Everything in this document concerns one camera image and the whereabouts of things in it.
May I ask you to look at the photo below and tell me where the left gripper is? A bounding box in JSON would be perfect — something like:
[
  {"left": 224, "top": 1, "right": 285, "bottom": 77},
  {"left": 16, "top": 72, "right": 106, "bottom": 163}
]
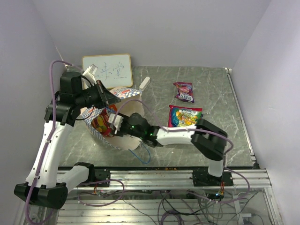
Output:
[{"left": 76, "top": 80, "right": 121, "bottom": 109}]

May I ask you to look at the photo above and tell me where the checkered paper bag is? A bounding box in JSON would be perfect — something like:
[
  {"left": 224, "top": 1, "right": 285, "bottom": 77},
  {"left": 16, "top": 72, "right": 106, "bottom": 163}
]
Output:
[{"left": 81, "top": 87, "right": 151, "bottom": 164}]

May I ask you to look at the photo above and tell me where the green Fox's candy bag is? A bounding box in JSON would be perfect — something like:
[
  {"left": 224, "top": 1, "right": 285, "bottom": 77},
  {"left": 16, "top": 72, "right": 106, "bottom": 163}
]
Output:
[{"left": 168, "top": 105, "right": 203, "bottom": 128}]

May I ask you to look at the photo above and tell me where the purple snack bag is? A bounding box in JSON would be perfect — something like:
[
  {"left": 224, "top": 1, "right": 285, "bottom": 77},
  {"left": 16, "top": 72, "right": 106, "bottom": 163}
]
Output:
[{"left": 173, "top": 82, "right": 195, "bottom": 103}]

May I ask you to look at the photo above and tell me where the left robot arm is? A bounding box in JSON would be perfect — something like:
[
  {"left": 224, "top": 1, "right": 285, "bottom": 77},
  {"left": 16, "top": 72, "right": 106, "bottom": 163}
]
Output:
[{"left": 14, "top": 72, "right": 121, "bottom": 210}]

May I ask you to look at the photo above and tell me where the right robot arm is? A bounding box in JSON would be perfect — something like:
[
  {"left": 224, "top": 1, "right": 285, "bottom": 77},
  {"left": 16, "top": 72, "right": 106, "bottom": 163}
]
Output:
[{"left": 109, "top": 113, "right": 229, "bottom": 186}]

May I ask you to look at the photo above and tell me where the orange yellow snack bag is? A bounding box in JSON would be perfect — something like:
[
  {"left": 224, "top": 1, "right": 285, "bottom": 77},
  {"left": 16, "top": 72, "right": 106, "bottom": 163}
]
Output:
[{"left": 91, "top": 105, "right": 117, "bottom": 137}]

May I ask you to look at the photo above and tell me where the small whiteboard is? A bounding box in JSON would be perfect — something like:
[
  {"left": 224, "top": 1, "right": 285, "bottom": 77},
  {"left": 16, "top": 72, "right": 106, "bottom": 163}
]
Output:
[{"left": 82, "top": 53, "right": 133, "bottom": 89}]

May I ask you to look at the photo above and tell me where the white board eraser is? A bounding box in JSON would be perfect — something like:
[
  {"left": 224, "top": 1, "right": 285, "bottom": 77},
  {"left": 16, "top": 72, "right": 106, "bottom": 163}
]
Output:
[{"left": 139, "top": 76, "right": 150, "bottom": 91}]

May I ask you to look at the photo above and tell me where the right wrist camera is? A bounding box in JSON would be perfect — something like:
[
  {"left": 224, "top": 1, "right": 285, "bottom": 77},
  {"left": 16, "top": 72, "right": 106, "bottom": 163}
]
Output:
[{"left": 108, "top": 113, "right": 123, "bottom": 133}]

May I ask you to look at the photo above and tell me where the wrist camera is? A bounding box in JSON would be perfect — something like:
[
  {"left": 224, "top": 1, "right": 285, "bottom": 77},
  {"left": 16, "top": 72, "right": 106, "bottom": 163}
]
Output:
[
  {"left": 108, "top": 113, "right": 123, "bottom": 133},
  {"left": 82, "top": 64, "right": 98, "bottom": 85}
]

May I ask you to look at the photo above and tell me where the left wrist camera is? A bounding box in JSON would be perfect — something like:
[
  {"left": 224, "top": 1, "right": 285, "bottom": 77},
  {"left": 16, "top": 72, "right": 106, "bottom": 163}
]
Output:
[{"left": 82, "top": 64, "right": 98, "bottom": 85}]

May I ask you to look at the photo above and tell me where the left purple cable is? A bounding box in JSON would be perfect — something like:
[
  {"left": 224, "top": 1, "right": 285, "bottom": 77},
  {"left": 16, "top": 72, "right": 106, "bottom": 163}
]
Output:
[{"left": 24, "top": 60, "right": 84, "bottom": 225}]

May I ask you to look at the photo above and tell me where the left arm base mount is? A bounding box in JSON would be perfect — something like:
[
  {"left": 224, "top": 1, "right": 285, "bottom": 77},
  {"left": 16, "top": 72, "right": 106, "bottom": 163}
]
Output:
[{"left": 78, "top": 167, "right": 111, "bottom": 187}]

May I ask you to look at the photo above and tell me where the aluminium frame rail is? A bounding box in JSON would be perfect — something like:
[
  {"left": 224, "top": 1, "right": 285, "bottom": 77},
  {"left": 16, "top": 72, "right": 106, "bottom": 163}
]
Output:
[{"left": 56, "top": 169, "right": 272, "bottom": 190}]

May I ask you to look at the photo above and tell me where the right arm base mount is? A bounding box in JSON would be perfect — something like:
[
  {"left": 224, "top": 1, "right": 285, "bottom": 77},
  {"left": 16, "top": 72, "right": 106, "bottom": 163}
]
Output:
[{"left": 190, "top": 167, "right": 233, "bottom": 187}]

